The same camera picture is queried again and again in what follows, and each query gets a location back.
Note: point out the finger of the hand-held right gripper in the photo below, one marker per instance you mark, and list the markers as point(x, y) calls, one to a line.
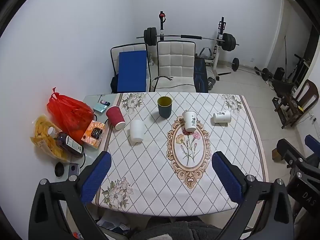
point(313, 141)
point(288, 150)

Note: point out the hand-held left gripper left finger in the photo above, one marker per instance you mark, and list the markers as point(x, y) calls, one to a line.
point(96, 177)

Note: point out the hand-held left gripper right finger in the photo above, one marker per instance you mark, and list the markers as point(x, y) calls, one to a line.
point(227, 177)

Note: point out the dark cup with yellow inside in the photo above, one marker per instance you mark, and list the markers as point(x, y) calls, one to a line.
point(164, 108)

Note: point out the white cup with black print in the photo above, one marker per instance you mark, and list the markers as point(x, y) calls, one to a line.
point(221, 117)

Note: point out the plain white cup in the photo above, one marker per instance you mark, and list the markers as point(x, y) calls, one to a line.
point(136, 130)

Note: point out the red paper cup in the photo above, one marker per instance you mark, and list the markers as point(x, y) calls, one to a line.
point(115, 117)

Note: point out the white cup with red print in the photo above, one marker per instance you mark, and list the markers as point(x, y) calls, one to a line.
point(190, 121)

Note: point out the wooden block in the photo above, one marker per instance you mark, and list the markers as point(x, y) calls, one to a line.
point(276, 154)

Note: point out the grey charger block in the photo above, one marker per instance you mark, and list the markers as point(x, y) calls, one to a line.
point(73, 170)

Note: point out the black round lid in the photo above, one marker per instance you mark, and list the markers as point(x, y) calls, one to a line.
point(59, 169)

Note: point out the orange tissue box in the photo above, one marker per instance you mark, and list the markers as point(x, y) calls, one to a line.
point(93, 135)

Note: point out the dark wooden chair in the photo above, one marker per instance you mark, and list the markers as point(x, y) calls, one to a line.
point(303, 97)

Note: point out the brown bottle with white cap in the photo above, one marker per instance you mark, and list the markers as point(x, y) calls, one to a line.
point(67, 142)

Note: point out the papers under table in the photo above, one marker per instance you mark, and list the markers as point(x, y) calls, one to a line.
point(112, 225)

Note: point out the floral diamond-pattern tablecloth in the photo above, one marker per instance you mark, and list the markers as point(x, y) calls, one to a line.
point(155, 170)

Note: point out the yellow chips bag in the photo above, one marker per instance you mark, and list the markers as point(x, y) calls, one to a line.
point(43, 136)

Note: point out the red plastic bag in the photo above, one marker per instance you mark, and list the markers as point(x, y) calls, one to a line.
point(68, 113)

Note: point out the grey fleece clothing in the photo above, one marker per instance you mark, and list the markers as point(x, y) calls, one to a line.
point(175, 231)

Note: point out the smartphone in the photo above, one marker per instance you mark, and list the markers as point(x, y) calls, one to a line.
point(105, 102)

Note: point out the black exercise machine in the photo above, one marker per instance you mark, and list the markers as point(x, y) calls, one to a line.
point(297, 67)

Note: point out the black bag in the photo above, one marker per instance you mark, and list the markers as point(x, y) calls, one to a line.
point(114, 83)

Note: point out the chrome dumbbell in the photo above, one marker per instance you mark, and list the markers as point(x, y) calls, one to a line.
point(211, 81)

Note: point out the small barbell on floor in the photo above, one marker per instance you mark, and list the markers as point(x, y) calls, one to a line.
point(235, 64)

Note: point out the black and blue weight bench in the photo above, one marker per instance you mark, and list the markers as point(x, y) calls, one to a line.
point(200, 76)

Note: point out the blue cushion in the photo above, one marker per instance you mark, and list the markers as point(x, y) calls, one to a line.
point(132, 71)

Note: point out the barbell on rack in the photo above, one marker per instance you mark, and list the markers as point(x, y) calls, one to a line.
point(217, 55)

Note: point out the barbell with black plates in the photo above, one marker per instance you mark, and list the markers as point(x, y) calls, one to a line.
point(228, 42)

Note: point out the white padded chair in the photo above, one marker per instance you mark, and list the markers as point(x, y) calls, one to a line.
point(130, 47)
point(176, 62)

